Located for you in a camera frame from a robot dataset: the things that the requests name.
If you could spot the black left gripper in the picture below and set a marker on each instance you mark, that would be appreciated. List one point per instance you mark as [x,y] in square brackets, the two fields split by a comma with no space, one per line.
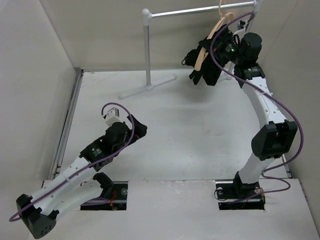
[139,131]

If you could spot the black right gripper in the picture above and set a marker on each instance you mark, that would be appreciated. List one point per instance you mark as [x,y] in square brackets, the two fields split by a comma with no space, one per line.
[220,41]

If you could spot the black trousers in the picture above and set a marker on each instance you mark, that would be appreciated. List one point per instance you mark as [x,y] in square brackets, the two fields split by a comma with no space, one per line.
[208,70]

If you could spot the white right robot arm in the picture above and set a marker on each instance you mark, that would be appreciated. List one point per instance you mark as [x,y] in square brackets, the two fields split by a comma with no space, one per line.
[276,133]

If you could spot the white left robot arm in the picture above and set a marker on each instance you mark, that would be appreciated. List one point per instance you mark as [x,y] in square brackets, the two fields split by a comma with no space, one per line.
[80,182]

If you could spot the white clothes rack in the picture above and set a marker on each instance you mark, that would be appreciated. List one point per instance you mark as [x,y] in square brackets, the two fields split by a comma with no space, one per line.
[168,36]

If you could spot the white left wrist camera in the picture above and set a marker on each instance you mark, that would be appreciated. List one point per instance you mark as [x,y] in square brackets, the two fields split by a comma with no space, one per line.
[112,116]

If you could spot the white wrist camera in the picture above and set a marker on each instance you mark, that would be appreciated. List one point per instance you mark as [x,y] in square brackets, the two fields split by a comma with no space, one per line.
[243,27]
[112,116]

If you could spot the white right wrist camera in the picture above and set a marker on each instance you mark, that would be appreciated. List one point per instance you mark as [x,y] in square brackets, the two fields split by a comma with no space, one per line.
[243,27]

